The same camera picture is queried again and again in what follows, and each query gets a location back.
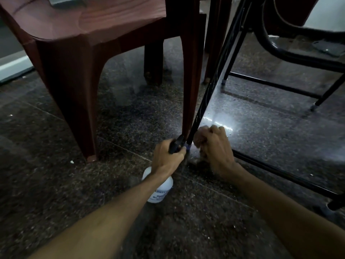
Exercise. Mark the person's right hand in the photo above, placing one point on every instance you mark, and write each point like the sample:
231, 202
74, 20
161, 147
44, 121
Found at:
217, 151

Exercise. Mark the person's left hand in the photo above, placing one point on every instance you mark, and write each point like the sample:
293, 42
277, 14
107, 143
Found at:
163, 161

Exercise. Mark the person's right fingers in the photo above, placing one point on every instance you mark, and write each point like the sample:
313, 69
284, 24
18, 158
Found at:
200, 137

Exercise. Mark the person's left fingers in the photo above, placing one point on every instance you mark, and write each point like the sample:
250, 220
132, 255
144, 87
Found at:
180, 156

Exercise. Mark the white spray bottle black trigger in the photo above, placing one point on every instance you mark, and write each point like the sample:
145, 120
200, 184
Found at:
159, 192

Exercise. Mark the person's right forearm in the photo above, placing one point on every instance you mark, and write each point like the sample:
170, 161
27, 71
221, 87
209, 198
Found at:
283, 221

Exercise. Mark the person's left forearm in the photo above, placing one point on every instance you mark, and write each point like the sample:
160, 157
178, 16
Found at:
107, 221

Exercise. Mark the brown plastic chair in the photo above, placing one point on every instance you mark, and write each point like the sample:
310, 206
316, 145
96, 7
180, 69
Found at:
291, 10
217, 37
80, 51

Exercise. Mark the grey flat object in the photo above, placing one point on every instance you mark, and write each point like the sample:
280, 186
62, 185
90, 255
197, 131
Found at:
67, 0

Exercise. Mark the black metal frame chair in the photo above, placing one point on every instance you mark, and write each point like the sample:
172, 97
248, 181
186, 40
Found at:
204, 103

